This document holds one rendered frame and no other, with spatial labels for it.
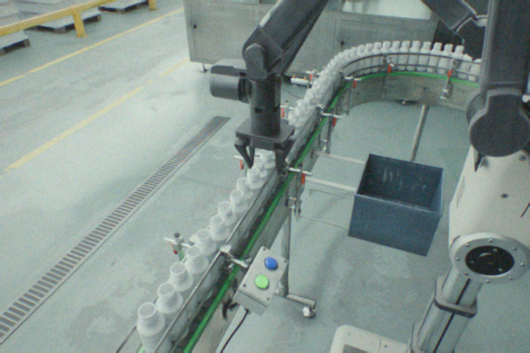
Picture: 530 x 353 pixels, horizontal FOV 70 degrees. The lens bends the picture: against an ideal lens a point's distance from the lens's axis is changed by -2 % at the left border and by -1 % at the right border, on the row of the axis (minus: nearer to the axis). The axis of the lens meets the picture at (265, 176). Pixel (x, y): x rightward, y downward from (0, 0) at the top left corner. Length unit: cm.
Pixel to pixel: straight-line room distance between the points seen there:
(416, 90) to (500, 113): 197
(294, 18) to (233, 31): 415
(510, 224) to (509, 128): 36
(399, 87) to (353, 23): 185
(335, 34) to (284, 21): 372
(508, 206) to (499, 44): 39
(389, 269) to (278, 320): 77
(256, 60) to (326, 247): 203
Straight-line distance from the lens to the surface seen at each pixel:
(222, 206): 108
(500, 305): 261
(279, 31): 63
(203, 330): 102
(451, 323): 128
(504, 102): 61
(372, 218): 152
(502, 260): 101
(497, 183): 87
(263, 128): 71
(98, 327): 235
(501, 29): 60
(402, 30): 424
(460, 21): 105
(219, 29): 483
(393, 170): 175
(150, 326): 88
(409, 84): 255
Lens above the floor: 185
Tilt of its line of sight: 36 degrees down
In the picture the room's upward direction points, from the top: straight up
